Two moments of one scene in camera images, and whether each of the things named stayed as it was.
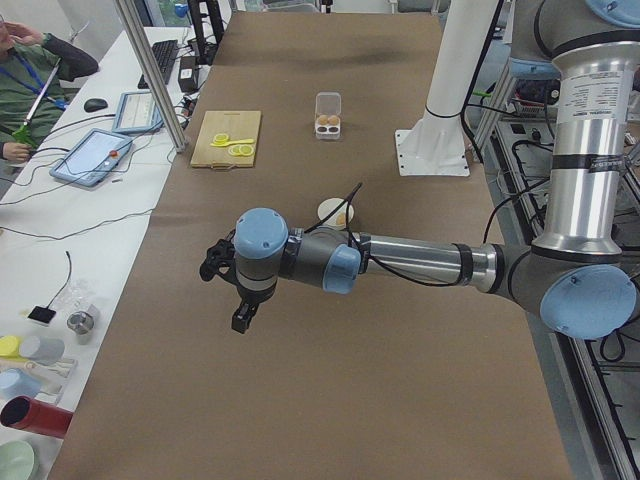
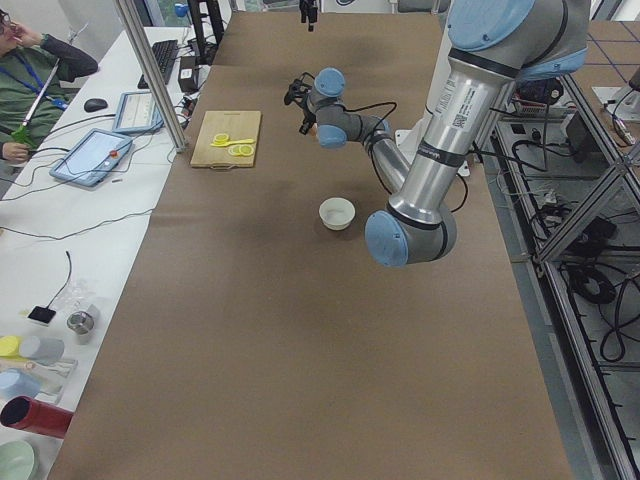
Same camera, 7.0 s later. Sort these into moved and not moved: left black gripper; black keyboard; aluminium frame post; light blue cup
Moved: left black gripper
Not moved: aluminium frame post; light blue cup; black keyboard
